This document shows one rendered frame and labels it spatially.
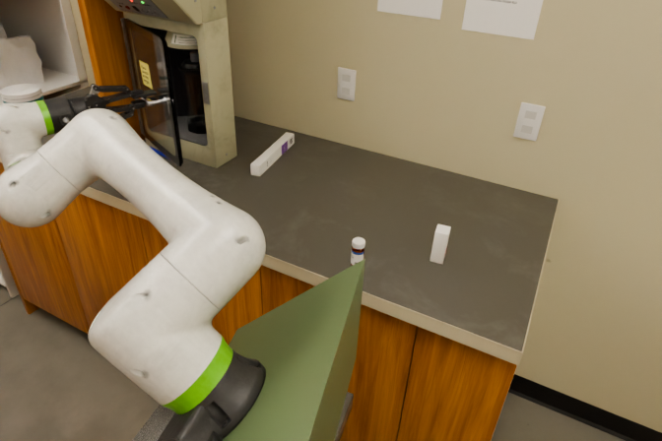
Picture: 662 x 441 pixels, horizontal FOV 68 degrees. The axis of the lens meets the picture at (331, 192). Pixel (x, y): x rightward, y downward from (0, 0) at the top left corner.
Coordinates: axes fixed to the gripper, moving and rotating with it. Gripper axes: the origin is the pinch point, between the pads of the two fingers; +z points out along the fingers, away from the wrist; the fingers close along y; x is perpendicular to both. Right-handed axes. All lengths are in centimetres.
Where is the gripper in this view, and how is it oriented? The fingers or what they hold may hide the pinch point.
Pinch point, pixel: (144, 97)
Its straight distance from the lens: 158.3
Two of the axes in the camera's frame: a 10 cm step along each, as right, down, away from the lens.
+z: 7.7, -3.1, 5.6
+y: 0.3, -8.6, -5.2
